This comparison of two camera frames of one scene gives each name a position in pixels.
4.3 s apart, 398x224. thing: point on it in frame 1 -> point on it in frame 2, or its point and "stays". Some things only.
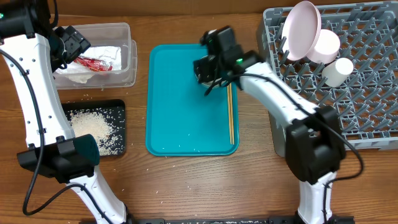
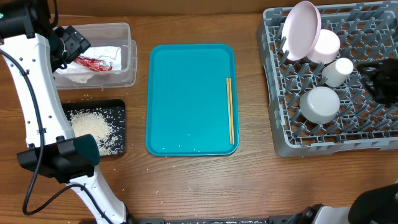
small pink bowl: (326, 48) stays
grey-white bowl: (221, 81) -> (319, 104)
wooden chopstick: (229, 112) stays
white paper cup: (336, 73) stays
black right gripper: (199, 68) -> (380, 74)
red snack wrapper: (92, 64) stays
